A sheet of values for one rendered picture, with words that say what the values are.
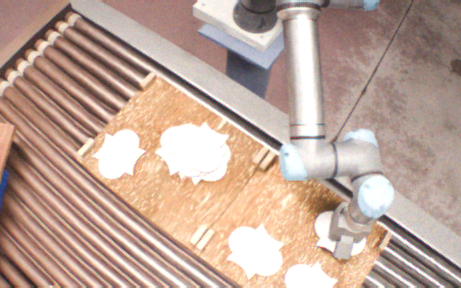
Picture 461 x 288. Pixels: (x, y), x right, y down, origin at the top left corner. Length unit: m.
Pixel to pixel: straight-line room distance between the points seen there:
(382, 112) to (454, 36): 0.95
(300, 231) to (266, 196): 0.13
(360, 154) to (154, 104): 0.63
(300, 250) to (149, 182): 0.43
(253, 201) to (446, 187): 1.54
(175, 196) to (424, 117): 1.78
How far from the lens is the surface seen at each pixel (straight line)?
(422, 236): 1.35
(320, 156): 0.95
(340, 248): 1.13
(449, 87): 2.91
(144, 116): 1.33
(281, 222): 1.21
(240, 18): 1.51
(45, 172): 1.34
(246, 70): 1.68
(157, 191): 1.23
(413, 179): 2.48
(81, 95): 1.43
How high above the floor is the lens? 2.09
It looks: 64 degrees down
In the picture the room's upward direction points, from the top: 6 degrees clockwise
